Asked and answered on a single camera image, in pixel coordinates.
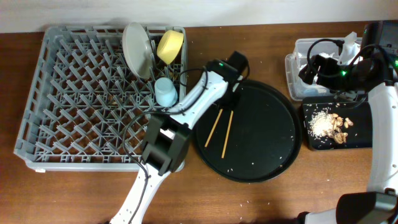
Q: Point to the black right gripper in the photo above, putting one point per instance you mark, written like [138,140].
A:
[326,65]

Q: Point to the round black tray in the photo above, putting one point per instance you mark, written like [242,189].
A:
[264,139]

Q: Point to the light blue plastic cup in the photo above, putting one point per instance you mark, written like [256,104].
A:
[165,92]

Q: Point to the rice and nut shells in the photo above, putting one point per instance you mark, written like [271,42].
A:
[324,124]

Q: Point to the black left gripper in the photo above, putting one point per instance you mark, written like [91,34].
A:
[234,101]

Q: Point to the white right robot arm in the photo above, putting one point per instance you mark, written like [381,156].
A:
[378,204]

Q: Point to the yellow plastic bowl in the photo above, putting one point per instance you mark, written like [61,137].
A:
[169,46]

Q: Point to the wooden chopstick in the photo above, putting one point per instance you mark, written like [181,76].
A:
[227,134]
[213,128]

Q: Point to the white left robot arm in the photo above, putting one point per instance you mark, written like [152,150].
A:
[167,136]

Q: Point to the grey plastic dishwasher rack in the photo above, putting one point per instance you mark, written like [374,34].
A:
[86,110]

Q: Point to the grey round plate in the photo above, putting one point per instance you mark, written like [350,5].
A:
[137,50]

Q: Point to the black rectangular waste tray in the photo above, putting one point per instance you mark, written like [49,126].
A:
[359,135]

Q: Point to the clear plastic waste bin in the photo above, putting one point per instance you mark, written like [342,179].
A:
[297,60]

